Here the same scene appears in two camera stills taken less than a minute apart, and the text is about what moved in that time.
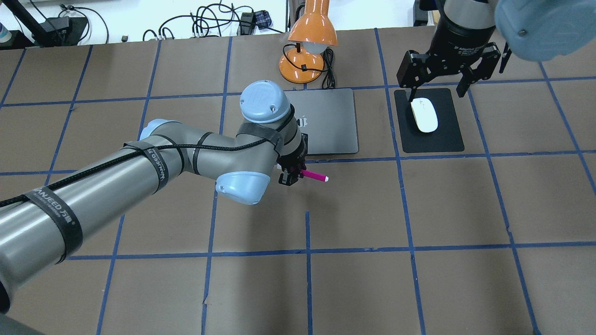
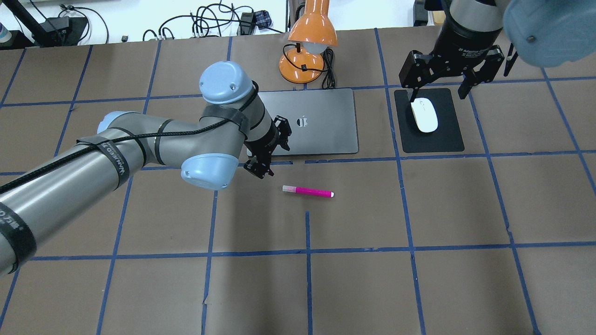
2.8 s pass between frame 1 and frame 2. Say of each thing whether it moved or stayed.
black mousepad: stayed
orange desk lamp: stayed
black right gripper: stayed
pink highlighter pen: moved
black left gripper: moved
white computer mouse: stayed
